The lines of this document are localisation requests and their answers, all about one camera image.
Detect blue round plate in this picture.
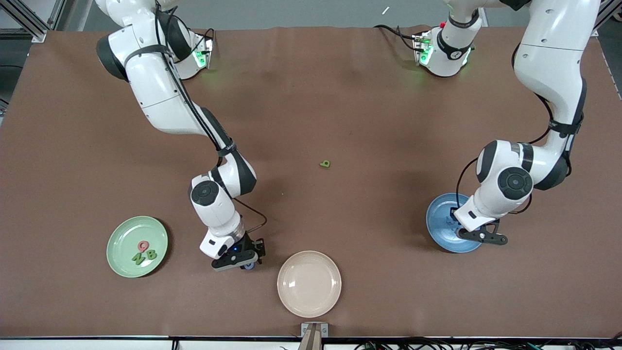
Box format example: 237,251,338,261
426,193,486,254

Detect light green round plate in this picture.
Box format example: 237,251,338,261
106,216,169,279

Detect aluminium frame profile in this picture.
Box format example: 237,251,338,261
0,0,47,43
590,0,622,37

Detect grey metal bracket with post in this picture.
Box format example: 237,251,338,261
301,323,329,350

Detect brown table cover sheet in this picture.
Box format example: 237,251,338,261
0,25,622,338

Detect black base power cable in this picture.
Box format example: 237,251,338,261
374,24,419,52

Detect cream round plate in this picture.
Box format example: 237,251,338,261
277,250,342,318

